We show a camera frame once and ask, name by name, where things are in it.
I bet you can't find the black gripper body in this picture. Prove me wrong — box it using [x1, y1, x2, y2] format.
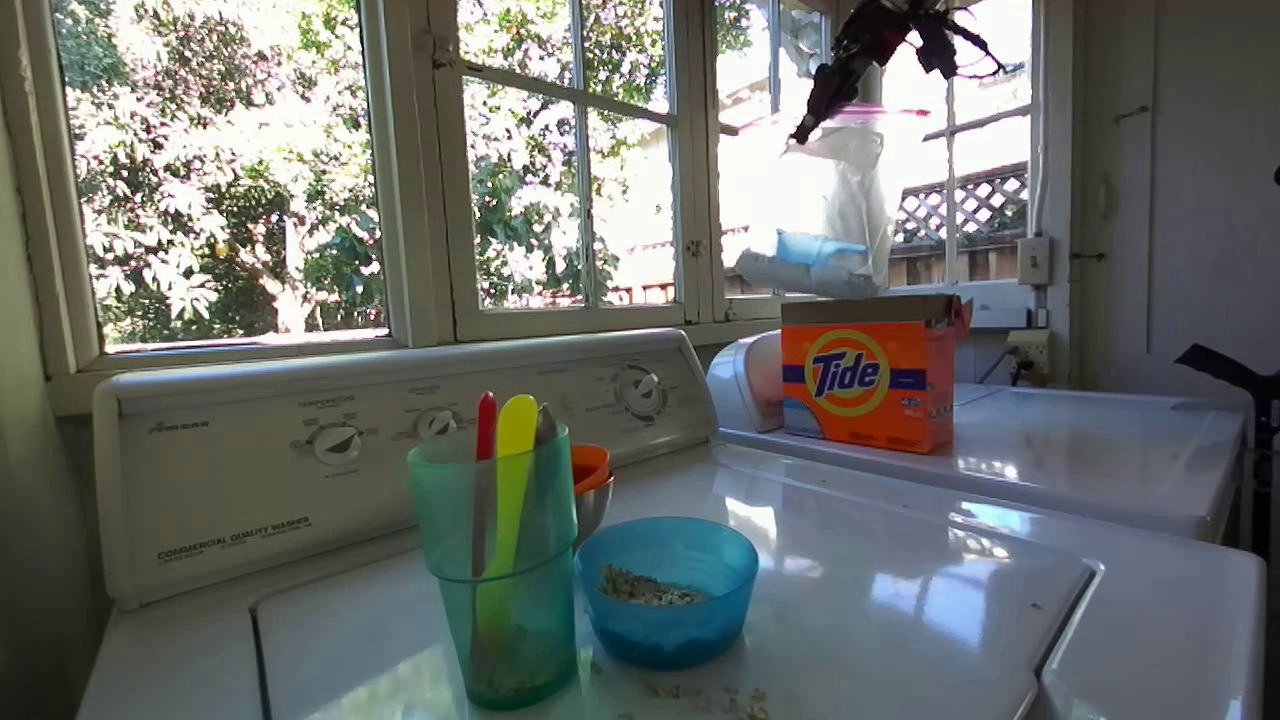
[831, 0, 969, 71]

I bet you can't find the clear plastic zip bag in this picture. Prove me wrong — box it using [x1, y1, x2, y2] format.
[730, 97, 898, 301]

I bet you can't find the blue plastic scoop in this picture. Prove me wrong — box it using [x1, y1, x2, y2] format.
[773, 227, 878, 278]

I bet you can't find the orange Tide detergent box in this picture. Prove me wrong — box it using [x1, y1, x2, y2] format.
[777, 290, 971, 458]

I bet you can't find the white box on sill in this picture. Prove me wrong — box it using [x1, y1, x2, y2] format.
[964, 277, 1043, 337]

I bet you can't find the large white washer dial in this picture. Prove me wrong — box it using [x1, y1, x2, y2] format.
[613, 364, 671, 425]

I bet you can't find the orange-rimmed metal cup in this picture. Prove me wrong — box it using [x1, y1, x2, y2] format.
[574, 441, 622, 542]

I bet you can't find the grey plastic utensil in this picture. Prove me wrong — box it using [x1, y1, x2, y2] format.
[530, 401, 563, 573]

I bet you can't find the white dryer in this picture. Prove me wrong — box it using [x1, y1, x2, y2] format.
[700, 327, 1253, 542]

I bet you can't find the red plastic utensil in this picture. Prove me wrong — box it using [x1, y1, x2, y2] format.
[473, 388, 503, 577]

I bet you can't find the yellow-green plastic utensil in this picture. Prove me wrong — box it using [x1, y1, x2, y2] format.
[475, 391, 547, 649]

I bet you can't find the white washer control knob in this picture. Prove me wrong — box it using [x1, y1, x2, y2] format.
[414, 406, 465, 445]
[307, 419, 369, 466]

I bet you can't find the white washing machine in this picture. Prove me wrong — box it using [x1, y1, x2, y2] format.
[75, 327, 1273, 720]

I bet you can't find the black stand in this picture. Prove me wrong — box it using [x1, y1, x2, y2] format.
[1174, 341, 1280, 566]

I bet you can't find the blue plastic bowl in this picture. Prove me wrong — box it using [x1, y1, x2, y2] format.
[577, 517, 763, 671]

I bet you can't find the green translucent plastic cup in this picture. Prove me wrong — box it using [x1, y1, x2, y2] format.
[406, 419, 586, 712]

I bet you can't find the white wall outlet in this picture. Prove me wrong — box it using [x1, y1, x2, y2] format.
[1005, 327, 1060, 391]
[1015, 232, 1060, 290]

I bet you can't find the cream wooden window frame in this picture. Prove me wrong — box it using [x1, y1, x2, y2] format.
[0, 0, 1075, 391]

